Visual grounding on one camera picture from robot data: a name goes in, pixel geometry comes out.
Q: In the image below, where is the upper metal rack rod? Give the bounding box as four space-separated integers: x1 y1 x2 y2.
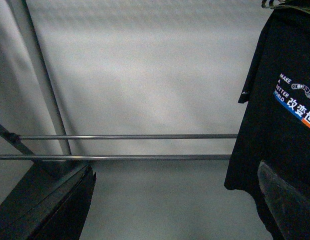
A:
19 133 238 140

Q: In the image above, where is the black printed t-shirt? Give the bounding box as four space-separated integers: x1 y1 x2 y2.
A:
224 8 310 240

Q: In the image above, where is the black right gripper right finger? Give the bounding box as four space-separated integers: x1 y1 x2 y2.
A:
257 161 310 240

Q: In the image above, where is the green clothes hanger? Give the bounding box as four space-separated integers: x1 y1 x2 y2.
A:
261 0 310 14

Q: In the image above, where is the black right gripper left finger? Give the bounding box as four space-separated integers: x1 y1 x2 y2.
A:
0 165 96 240

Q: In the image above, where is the grey metal rack frame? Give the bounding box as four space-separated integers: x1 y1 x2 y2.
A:
0 0 72 177

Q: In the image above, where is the metal rack rod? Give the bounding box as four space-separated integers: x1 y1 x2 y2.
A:
19 133 238 140
0 154 231 161

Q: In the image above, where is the lower metal rack rod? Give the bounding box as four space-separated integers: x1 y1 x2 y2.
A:
0 154 231 161

